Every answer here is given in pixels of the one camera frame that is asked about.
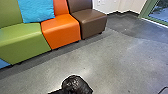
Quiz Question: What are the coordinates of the blue sofa seat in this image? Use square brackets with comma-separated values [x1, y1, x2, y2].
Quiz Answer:
[0, 58, 13, 70]

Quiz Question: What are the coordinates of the brown sofa seat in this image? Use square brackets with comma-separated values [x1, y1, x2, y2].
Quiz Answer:
[66, 0, 108, 40]

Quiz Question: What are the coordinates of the green sofa seat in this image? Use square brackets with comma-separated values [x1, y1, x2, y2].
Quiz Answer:
[0, 0, 53, 66]

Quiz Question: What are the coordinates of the orange sofa seat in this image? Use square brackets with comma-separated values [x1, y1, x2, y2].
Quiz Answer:
[40, 0, 82, 51]

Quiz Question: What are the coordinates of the light blue cushion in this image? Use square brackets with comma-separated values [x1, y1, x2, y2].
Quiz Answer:
[17, 0, 56, 24]

